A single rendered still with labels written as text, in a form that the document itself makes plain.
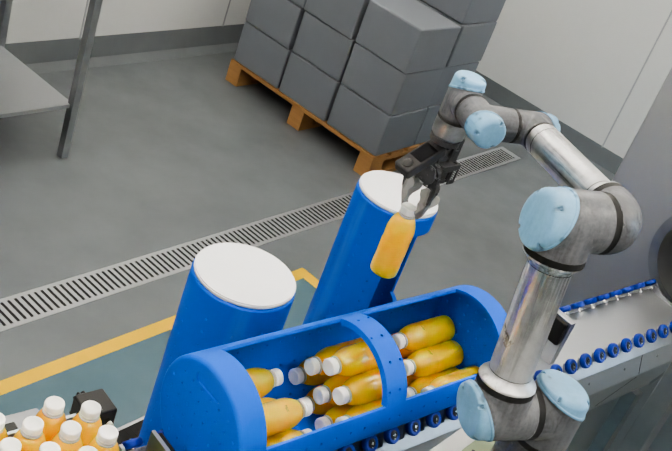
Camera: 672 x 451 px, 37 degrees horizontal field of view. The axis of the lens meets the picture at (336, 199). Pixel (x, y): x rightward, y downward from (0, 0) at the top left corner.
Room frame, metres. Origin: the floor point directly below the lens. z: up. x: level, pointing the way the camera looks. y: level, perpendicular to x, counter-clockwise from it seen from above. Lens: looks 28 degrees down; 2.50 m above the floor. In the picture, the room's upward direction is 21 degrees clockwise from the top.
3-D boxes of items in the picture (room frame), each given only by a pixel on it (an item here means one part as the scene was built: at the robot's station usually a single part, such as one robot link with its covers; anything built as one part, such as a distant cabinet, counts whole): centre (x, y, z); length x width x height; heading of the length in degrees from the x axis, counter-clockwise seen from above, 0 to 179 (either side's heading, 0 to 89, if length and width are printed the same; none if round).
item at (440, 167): (2.09, -0.19, 1.59); 0.09 x 0.08 x 0.12; 141
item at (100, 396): (1.59, 0.32, 0.95); 0.10 x 0.07 x 0.10; 50
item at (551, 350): (2.51, -0.72, 1.00); 0.10 x 0.04 x 0.15; 50
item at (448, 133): (2.09, -0.18, 1.67); 0.08 x 0.08 x 0.05
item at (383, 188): (2.97, -0.19, 1.03); 0.28 x 0.28 x 0.01
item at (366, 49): (5.75, 0.19, 0.59); 1.20 x 0.80 x 1.19; 59
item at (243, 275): (2.20, 0.15, 1.03); 0.28 x 0.28 x 0.01
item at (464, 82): (2.08, -0.18, 1.75); 0.09 x 0.08 x 0.11; 28
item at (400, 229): (2.08, -0.17, 1.35); 0.07 x 0.07 x 0.19
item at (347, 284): (2.97, -0.19, 0.59); 0.28 x 0.28 x 0.88
